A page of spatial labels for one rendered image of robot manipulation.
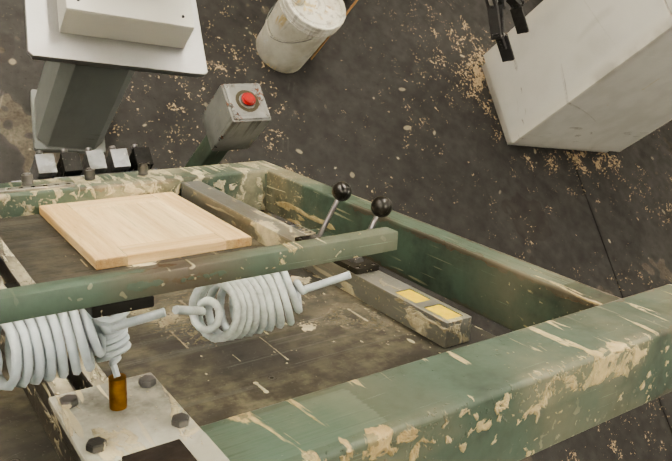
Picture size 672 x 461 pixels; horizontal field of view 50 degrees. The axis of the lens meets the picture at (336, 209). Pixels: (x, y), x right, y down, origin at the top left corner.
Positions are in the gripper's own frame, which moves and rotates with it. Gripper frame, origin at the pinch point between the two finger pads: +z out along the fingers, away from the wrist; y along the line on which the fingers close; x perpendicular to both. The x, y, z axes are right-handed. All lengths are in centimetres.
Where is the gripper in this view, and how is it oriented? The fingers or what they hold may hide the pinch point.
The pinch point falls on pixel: (515, 42)
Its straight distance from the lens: 190.6
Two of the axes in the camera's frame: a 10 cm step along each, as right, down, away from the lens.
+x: -8.2, 0.3, 5.8
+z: 3.9, 7.6, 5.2
